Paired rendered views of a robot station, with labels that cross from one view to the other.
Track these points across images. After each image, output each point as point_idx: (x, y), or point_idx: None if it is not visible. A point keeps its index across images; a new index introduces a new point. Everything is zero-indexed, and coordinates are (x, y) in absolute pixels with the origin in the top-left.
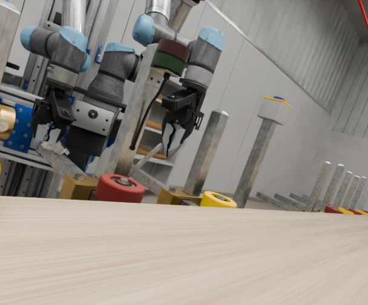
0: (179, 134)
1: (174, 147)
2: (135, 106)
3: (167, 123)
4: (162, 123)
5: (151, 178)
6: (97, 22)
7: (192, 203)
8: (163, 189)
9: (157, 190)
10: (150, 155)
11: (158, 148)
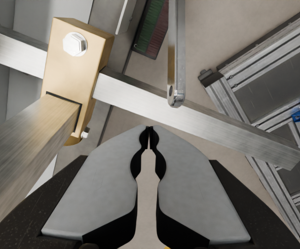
0: (98, 190)
1: (118, 135)
2: None
3: (238, 232)
4: (282, 225)
5: (183, 114)
6: None
7: (27, 62)
8: (96, 34)
9: (142, 84)
10: (171, 19)
11: (170, 72)
